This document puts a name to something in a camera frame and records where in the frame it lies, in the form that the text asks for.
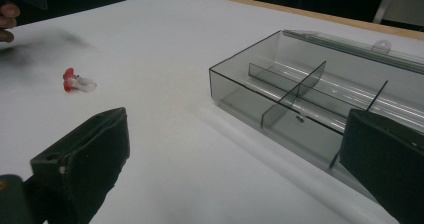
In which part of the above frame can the red and clear plastic ring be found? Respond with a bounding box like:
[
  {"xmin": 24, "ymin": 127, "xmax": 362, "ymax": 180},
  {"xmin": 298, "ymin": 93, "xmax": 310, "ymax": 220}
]
[{"xmin": 62, "ymin": 67, "xmax": 98, "ymax": 93}]

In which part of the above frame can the clear plastic compartment box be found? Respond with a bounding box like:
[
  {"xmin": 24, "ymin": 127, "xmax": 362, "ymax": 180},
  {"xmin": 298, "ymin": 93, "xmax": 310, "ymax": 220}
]
[{"xmin": 208, "ymin": 29, "xmax": 424, "ymax": 202}]

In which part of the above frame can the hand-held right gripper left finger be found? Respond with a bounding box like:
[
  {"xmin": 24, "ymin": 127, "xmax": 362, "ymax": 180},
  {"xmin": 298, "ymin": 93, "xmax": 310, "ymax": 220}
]
[{"xmin": 29, "ymin": 106, "xmax": 131, "ymax": 224}]

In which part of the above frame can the white metal stand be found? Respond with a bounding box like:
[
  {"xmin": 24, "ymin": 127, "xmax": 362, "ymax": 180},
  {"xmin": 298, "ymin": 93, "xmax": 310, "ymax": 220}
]
[{"xmin": 372, "ymin": 0, "xmax": 424, "ymax": 28}]

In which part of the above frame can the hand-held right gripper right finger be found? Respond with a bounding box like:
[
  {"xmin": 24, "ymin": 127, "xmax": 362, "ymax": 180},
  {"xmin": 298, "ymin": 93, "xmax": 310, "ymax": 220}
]
[{"xmin": 337, "ymin": 108, "xmax": 424, "ymax": 224}]

